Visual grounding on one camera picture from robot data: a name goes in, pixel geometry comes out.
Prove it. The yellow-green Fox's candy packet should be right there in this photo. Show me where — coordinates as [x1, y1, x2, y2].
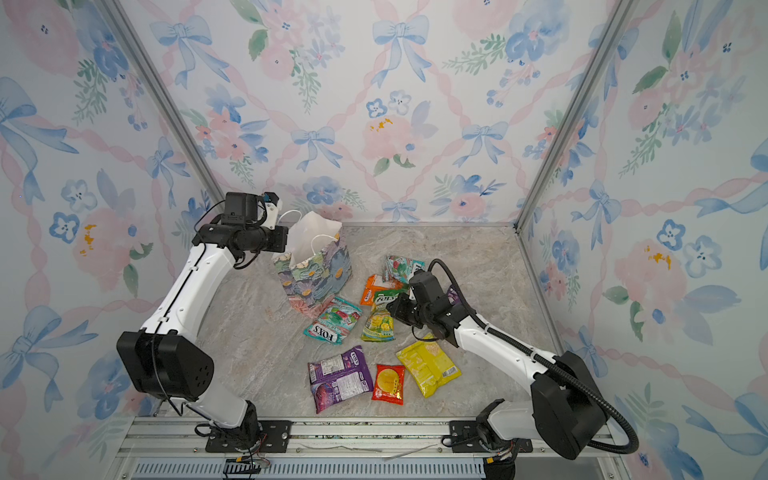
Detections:
[361, 288, 406, 343]

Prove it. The green Fox's candy packet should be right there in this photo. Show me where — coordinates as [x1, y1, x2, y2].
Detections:
[304, 297, 362, 345]

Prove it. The floral paper gift bag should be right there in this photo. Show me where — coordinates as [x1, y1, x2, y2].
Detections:
[272, 212, 352, 319]

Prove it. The large purple snack packet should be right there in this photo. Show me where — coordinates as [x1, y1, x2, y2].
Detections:
[308, 345, 373, 414]

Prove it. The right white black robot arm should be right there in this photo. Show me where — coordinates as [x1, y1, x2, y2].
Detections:
[386, 293, 608, 460]

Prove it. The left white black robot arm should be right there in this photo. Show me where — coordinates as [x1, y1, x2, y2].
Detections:
[116, 224, 288, 431]

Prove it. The small purple snack packet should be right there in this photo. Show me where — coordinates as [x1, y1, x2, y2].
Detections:
[447, 287, 461, 305]

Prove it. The orange snack packet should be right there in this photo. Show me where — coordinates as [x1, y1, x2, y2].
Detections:
[360, 274, 402, 306]

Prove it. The teal Fox's candy packet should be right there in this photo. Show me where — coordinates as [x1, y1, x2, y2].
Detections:
[384, 255, 426, 284]

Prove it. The yellow snack packet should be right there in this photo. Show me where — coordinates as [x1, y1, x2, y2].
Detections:
[396, 338, 462, 398]

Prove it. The red snack packet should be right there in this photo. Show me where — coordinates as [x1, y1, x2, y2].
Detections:
[372, 364, 405, 406]

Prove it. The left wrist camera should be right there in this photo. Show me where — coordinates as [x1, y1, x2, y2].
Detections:
[221, 192, 282, 229]

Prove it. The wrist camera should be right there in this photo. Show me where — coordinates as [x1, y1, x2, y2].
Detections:
[408, 270, 451, 310]
[221, 192, 282, 229]

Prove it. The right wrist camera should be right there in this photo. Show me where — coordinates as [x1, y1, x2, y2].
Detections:
[408, 270, 451, 310]

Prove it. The black corrugated cable conduit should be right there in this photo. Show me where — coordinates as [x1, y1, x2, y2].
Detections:
[427, 259, 640, 455]

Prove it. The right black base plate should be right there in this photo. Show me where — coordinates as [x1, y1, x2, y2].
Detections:
[441, 420, 533, 455]

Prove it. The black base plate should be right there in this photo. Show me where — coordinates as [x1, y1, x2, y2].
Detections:
[441, 420, 533, 455]
[205, 420, 293, 454]

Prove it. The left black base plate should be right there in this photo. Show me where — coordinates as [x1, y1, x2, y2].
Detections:
[205, 420, 293, 454]

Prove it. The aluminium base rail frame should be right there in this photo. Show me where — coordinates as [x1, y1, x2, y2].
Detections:
[106, 417, 629, 479]

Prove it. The left aluminium corner post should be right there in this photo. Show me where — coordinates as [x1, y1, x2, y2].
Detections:
[95, 0, 224, 201]

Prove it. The aluminium corner post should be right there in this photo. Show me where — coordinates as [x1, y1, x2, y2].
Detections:
[95, 0, 224, 201]
[513, 0, 637, 236]

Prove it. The right aluminium corner post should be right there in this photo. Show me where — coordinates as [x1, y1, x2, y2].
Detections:
[513, 0, 637, 236]

